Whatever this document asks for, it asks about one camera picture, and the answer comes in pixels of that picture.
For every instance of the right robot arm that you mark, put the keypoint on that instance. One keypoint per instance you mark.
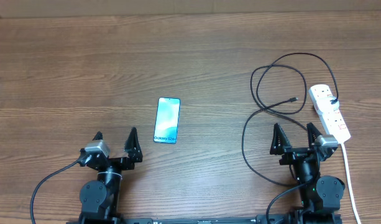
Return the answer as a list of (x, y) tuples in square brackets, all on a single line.
[(320, 194)]

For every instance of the white charger plug adapter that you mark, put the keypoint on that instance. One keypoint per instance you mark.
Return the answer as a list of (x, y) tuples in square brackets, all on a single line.
[(327, 104)]

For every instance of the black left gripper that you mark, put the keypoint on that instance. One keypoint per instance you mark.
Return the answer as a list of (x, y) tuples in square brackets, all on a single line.
[(133, 152)]

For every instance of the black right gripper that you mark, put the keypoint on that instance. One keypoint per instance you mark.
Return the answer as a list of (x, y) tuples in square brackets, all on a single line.
[(279, 145)]

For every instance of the white power strip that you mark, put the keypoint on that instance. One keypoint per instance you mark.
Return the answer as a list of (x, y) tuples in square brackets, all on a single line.
[(333, 122)]

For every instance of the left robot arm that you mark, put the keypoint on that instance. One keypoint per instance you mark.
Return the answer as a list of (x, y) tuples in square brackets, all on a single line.
[(99, 198)]

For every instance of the Galaxy smartphone blue screen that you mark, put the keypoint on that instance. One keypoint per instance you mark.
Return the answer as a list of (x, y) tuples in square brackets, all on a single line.
[(166, 123)]

